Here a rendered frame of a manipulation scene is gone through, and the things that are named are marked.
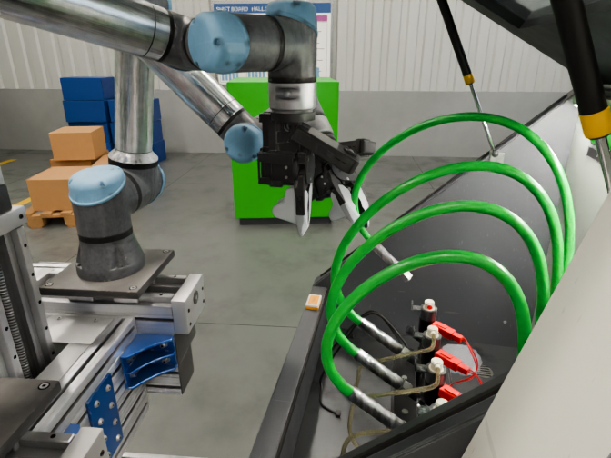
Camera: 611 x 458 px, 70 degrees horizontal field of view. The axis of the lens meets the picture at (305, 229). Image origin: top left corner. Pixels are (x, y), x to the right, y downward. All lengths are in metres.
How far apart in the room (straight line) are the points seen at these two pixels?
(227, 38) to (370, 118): 6.60
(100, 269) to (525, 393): 0.89
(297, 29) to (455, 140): 6.80
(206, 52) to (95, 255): 0.60
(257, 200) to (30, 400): 3.46
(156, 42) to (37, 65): 7.94
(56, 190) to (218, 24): 4.17
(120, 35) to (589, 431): 0.64
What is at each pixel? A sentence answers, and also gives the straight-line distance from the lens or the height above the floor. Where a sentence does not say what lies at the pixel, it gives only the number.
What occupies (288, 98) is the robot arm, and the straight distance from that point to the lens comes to 0.68.
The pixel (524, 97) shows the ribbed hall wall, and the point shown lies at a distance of 7.61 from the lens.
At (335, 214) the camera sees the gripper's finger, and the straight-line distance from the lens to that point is 0.87.
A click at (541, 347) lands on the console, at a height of 1.30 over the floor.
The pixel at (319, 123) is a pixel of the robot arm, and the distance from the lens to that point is 0.93.
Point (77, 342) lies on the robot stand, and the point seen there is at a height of 0.95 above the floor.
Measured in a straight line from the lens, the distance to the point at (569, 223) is 0.77.
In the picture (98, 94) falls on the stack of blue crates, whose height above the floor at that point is 0.99.
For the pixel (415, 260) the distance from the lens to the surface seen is 0.48.
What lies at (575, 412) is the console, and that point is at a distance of 0.34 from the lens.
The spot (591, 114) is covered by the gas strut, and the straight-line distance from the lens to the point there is 0.38.
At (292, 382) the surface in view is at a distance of 0.85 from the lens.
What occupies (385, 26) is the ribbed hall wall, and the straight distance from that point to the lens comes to 7.17.
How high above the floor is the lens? 1.51
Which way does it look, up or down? 22 degrees down
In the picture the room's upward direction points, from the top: straight up
